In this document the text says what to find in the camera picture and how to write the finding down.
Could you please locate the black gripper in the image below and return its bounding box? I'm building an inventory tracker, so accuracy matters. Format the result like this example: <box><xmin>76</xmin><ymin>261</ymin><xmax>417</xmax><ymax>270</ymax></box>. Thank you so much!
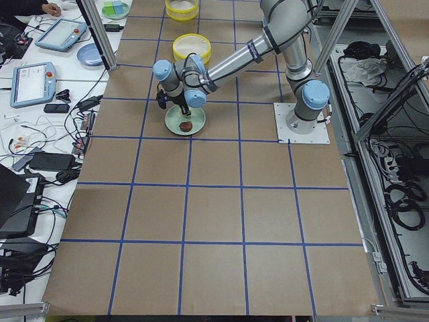
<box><xmin>177</xmin><ymin>97</ymin><xmax>191</xmax><ymax>117</ymax></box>

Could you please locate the brown bun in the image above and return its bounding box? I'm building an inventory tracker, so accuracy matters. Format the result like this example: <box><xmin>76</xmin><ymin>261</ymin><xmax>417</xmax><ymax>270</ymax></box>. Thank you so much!
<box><xmin>179</xmin><ymin>121</ymin><xmax>193</xmax><ymax>132</ymax></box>

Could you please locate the yellow bamboo steamer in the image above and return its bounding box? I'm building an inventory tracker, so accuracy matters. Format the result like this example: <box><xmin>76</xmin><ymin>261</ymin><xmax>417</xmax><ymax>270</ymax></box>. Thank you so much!
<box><xmin>165</xmin><ymin>0</ymin><xmax>199</xmax><ymax>21</ymax></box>
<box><xmin>172</xmin><ymin>34</ymin><xmax>212</xmax><ymax>65</ymax></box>

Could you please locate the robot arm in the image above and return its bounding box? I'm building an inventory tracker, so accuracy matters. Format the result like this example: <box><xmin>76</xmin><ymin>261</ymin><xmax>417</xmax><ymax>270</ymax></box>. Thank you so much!
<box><xmin>153</xmin><ymin>1</ymin><xmax>330</xmax><ymax>134</ymax></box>

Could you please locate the light green plate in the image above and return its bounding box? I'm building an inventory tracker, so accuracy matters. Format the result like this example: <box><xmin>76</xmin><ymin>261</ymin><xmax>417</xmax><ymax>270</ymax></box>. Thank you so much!
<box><xmin>165</xmin><ymin>105</ymin><xmax>206</xmax><ymax>136</ymax></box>

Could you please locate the blue plate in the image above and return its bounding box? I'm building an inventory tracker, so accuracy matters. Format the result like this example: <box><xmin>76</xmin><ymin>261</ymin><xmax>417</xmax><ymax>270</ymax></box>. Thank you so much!
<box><xmin>76</xmin><ymin>43</ymin><xmax>103</xmax><ymax>66</ymax></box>

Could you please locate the black power adapter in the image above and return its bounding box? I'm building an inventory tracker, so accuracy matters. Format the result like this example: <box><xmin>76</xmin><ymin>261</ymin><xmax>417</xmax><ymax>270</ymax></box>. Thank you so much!
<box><xmin>103</xmin><ymin>23</ymin><xmax>124</xmax><ymax>32</ymax></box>

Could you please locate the green bowl with blocks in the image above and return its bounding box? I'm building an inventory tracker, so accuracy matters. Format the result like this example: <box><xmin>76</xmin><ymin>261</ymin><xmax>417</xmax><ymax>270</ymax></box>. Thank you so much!
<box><xmin>101</xmin><ymin>1</ymin><xmax>130</xmax><ymax>20</ymax></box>

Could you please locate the far teach pendant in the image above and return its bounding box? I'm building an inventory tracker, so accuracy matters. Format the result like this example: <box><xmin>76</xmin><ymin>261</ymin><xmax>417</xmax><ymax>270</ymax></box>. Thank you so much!
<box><xmin>35</xmin><ymin>19</ymin><xmax>87</xmax><ymax>52</ymax></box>

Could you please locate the teach pendant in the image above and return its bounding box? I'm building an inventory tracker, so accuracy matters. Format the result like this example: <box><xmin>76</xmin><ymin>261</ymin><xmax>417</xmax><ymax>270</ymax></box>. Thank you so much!
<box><xmin>10</xmin><ymin>62</ymin><xmax>56</xmax><ymax>109</ymax></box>
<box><xmin>35</xmin><ymin>19</ymin><xmax>87</xmax><ymax>52</ymax></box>

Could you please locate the near teach pendant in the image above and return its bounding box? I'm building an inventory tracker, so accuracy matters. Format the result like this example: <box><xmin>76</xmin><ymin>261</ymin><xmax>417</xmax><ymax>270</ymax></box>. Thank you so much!
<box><xmin>10</xmin><ymin>62</ymin><xmax>56</xmax><ymax>109</ymax></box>

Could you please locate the black laptop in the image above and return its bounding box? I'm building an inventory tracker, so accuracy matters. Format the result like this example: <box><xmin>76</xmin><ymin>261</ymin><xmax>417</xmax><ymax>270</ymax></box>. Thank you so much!
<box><xmin>1</xmin><ymin>166</ymin><xmax>45</xmax><ymax>239</ymax></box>

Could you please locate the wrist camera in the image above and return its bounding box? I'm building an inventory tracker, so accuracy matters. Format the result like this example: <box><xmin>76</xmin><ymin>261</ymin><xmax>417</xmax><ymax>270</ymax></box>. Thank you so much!
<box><xmin>156</xmin><ymin>90</ymin><xmax>168</xmax><ymax>110</ymax></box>

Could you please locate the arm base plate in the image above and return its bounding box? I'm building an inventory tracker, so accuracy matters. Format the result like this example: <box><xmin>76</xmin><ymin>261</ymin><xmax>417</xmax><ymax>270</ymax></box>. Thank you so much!
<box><xmin>273</xmin><ymin>103</ymin><xmax>330</xmax><ymax>145</ymax></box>

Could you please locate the aluminium frame post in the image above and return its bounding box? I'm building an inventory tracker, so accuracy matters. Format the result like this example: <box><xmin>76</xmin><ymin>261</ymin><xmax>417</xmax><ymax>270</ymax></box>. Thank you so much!
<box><xmin>76</xmin><ymin>0</ymin><xmax>117</xmax><ymax>72</ymax></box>

